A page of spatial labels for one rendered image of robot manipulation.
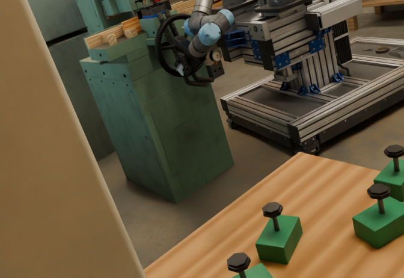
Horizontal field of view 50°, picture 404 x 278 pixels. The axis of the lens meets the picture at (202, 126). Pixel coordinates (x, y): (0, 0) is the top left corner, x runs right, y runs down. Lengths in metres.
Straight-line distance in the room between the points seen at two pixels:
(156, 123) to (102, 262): 1.68
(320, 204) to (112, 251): 0.73
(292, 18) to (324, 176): 1.19
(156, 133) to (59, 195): 1.73
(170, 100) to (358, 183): 1.23
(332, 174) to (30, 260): 0.94
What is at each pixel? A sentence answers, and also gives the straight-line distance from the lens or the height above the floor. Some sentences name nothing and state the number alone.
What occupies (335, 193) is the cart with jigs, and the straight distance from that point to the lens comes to 1.20.
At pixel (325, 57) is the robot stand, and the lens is 2.73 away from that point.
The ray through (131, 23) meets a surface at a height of 0.95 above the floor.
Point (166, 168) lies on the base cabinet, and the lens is 2.26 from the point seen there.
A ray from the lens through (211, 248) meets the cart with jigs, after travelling 1.11.
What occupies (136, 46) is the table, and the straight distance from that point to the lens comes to 2.10.
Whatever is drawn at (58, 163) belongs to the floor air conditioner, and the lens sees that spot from 0.47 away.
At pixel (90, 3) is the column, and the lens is 2.43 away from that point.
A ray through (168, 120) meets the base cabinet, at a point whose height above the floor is 0.45.
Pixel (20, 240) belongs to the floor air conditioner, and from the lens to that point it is 0.48.
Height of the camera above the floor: 1.20
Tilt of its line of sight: 22 degrees down
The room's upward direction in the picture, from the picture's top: 17 degrees counter-clockwise
